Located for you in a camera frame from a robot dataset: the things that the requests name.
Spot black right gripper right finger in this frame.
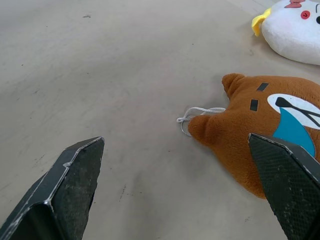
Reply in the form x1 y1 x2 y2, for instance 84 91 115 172
247 132 320 240

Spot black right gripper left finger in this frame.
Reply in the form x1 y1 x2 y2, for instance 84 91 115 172
0 136 105 240

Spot brown plush toy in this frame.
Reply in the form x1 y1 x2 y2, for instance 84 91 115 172
176 72 320 200

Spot white plush toy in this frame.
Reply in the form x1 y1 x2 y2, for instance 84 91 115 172
250 0 320 66

